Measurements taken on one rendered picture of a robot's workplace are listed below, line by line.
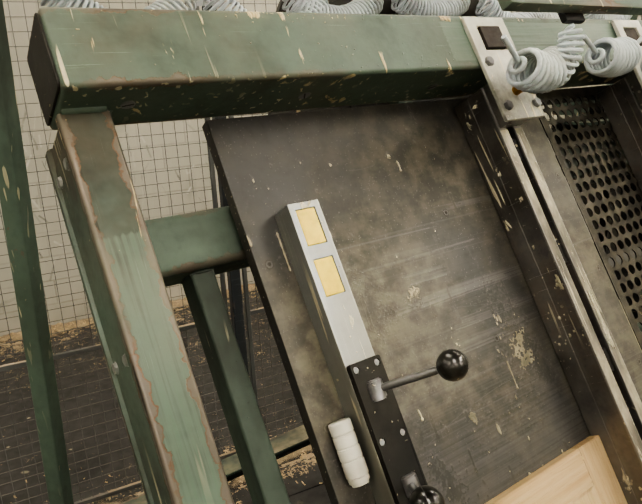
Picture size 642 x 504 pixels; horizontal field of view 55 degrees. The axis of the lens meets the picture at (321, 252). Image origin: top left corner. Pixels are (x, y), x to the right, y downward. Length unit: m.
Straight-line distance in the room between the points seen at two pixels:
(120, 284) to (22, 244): 0.69
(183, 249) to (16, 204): 0.58
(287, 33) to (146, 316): 0.42
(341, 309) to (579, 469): 0.47
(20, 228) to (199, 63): 0.68
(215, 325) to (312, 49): 0.39
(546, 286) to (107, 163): 0.70
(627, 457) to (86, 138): 0.90
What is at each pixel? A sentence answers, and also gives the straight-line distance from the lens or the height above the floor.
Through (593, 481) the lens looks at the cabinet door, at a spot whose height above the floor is 1.27.
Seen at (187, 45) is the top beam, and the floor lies 1.92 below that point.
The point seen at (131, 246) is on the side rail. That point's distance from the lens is 0.71.
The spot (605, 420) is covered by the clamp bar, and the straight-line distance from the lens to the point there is 1.10.
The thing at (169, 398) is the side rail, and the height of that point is 1.57.
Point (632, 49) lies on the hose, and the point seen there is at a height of 1.90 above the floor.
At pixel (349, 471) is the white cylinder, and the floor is 1.42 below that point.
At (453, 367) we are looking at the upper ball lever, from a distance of 0.73.
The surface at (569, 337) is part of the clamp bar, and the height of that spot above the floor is 1.46.
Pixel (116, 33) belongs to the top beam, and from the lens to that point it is 0.77.
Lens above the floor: 1.88
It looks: 16 degrees down
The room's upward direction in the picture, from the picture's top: 3 degrees counter-clockwise
